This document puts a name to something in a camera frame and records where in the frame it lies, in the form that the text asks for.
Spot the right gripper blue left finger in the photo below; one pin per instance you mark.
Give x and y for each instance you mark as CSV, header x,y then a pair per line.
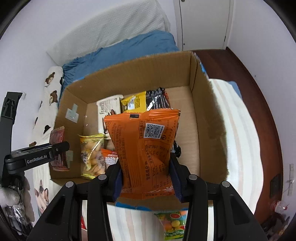
x,y
115,181

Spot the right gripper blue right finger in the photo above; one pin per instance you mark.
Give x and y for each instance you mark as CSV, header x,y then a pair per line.
x,y
179,174

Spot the yellow biscuit bag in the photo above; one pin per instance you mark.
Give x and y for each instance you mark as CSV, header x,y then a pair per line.
x,y
91,156

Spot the red stick snack packet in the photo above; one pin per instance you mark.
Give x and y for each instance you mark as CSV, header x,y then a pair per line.
x,y
60,146

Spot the orange snack bag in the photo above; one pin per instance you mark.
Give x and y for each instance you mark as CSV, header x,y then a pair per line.
x,y
143,143

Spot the colourful candy green bag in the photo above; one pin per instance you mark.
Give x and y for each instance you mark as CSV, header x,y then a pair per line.
x,y
174,224

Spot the white Franzzi wafer packet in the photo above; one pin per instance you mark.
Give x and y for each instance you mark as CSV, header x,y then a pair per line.
x,y
107,106

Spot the yellow black snack bag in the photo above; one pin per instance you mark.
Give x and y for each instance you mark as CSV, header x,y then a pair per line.
x,y
145,101

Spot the orange panda chips bag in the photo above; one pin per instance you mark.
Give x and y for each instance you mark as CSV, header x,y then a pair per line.
x,y
110,157

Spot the cat plush toy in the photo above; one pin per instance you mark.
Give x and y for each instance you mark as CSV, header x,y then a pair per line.
x,y
42,197

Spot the bear print long pillow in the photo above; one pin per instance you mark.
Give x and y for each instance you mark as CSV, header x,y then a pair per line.
x,y
48,108

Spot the blue cardboard milk box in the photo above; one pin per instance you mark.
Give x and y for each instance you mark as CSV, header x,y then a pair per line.
x,y
169,64

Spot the striped white blanket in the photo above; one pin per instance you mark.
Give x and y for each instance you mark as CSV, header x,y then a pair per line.
x,y
231,150

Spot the white power strip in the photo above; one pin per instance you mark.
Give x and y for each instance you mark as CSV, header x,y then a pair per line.
x,y
291,180

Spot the blue bed sheet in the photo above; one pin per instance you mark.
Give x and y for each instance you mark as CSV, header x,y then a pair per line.
x,y
151,43

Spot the white door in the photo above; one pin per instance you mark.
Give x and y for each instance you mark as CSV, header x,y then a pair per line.
x,y
202,24

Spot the grey padded headboard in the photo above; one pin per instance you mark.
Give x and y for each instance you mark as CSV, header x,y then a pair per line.
x,y
108,28

